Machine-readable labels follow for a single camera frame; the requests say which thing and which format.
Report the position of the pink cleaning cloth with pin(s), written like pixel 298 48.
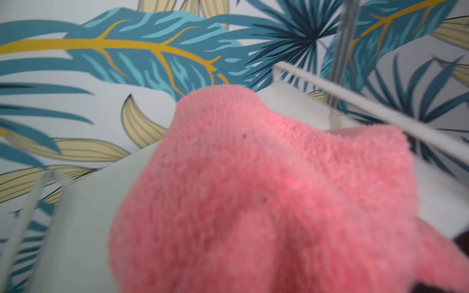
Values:
pixel 240 199

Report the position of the white two-tier bookshelf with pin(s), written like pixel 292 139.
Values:
pixel 71 256

